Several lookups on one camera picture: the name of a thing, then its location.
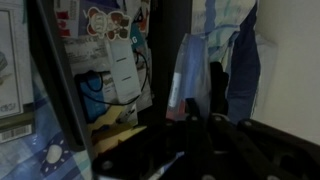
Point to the yellow item in box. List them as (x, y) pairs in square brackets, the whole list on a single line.
[(115, 126)]

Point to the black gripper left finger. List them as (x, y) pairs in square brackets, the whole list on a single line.
[(192, 110)]

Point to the blue checked bed sheet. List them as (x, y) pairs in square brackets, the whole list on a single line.
[(46, 155)]

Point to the dark grey plastic box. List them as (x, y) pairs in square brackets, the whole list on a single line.
[(170, 20)]

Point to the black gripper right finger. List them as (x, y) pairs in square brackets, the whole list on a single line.
[(219, 82)]

